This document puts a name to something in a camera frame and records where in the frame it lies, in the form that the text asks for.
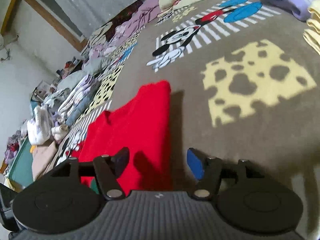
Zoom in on rolled cream garment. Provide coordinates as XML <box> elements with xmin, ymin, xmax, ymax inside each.
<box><xmin>51</xmin><ymin>124</ymin><xmax>69</xmax><ymax>142</ymax></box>

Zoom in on brown Mickey Mouse blanket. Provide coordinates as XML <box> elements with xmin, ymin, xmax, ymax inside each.
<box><xmin>49</xmin><ymin>0</ymin><xmax>320</xmax><ymax>240</ymax></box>

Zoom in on red knit sweater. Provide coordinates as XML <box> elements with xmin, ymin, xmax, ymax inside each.
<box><xmin>71</xmin><ymin>81</ymin><xmax>172</xmax><ymax>194</ymax></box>

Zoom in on folded clothes stack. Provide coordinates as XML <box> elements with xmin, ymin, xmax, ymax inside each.
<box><xmin>57</xmin><ymin>74</ymin><xmax>97</xmax><ymax>121</ymax></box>

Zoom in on grey green crumpled garment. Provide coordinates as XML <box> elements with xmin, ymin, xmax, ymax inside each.
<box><xmin>42</xmin><ymin>58</ymin><xmax>108</xmax><ymax>108</ymax></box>

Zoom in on cluttered side shelf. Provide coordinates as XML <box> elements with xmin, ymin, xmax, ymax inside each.
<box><xmin>30</xmin><ymin>58</ymin><xmax>83</xmax><ymax>106</ymax></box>

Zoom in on folded blue jeans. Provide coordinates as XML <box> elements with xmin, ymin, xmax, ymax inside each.
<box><xmin>65</xmin><ymin>94</ymin><xmax>93</xmax><ymax>127</ymax></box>

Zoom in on yellow ruffled garment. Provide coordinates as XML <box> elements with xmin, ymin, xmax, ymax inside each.
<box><xmin>303</xmin><ymin>0</ymin><xmax>320</xmax><ymax>55</ymax></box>

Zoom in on lilac crumpled bedsheet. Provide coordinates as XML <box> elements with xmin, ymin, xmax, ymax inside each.
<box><xmin>88</xmin><ymin>0</ymin><xmax>161</xmax><ymax>59</ymax></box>

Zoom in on striped beige folded cloth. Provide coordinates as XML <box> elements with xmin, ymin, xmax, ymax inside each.
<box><xmin>87</xmin><ymin>22</ymin><xmax>113</xmax><ymax>49</ymax></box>

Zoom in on wooden window frame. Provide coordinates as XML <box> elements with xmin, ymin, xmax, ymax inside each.
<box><xmin>1</xmin><ymin>0</ymin><xmax>87</xmax><ymax>51</ymax></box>

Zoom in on white floral padded jacket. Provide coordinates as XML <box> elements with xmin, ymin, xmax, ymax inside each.
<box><xmin>27</xmin><ymin>105</ymin><xmax>54</xmax><ymax>146</ymax></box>

